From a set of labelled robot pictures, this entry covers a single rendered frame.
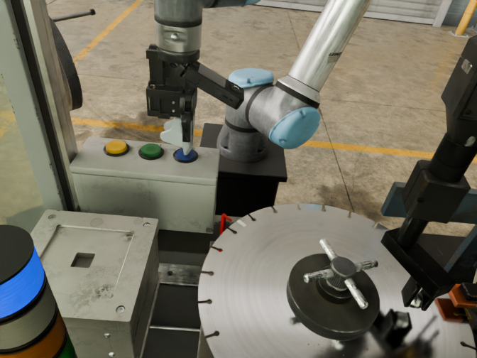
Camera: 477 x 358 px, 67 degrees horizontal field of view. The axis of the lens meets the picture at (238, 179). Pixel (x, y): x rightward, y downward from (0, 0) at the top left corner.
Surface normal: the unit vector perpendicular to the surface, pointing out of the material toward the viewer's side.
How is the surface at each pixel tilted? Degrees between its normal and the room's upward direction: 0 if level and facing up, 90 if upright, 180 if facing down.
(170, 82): 90
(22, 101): 90
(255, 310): 0
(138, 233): 0
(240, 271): 0
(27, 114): 90
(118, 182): 90
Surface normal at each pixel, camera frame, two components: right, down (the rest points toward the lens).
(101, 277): 0.10, -0.78
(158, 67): -0.02, 0.62
